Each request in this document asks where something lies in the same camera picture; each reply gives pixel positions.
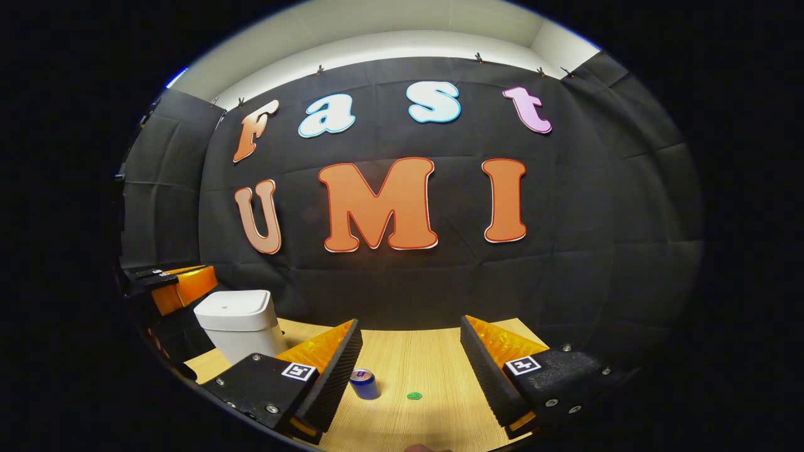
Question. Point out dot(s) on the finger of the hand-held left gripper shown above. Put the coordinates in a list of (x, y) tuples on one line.
[(141, 282), (185, 292)]

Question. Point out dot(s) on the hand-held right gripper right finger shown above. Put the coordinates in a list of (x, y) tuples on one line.
[(487, 376)]

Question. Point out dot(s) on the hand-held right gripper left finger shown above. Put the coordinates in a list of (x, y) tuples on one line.
[(333, 383)]

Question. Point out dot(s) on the white ceiling light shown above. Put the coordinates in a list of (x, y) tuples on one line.
[(176, 77)]

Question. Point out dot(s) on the wooden desktop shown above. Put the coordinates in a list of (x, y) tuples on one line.
[(414, 364)]

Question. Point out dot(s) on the blue pop can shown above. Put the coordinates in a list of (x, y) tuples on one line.
[(365, 386)]

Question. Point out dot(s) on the black backdrop cloth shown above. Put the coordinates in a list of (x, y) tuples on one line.
[(565, 282)]

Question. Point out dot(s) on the white desktop garbage bin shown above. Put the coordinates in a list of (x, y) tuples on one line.
[(242, 326)]

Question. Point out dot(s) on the row of black cloth clips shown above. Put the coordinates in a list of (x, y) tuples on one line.
[(478, 58)]

